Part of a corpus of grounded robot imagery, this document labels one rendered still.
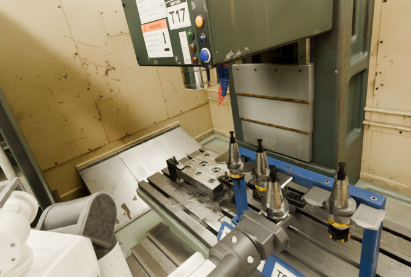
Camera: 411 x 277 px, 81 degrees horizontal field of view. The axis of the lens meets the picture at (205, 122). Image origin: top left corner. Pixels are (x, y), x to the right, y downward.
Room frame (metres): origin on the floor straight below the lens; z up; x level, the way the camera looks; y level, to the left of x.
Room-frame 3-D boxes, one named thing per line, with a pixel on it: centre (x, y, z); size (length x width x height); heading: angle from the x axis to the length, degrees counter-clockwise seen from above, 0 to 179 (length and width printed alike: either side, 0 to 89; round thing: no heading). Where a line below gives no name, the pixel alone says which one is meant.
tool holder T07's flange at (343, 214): (0.43, -0.28, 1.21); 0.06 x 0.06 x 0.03
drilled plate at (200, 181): (1.06, 0.02, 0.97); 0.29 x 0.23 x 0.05; 37
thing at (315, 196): (0.48, -0.24, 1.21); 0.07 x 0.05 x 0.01; 127
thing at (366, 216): (0.39, -0.31, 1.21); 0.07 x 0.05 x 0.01; 127
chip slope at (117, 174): (1.52, 0.39, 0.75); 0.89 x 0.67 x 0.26; 127
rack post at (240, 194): (0.77, -0.09, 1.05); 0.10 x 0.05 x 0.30; 127
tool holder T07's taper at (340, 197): (0.43, -0.28, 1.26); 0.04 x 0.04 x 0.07
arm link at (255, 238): (0.40, -0.05, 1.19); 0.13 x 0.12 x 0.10; 37
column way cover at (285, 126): (1.26, -0.37, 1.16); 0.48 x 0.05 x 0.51; 37
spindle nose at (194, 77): (0.99, -0.02, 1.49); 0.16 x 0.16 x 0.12
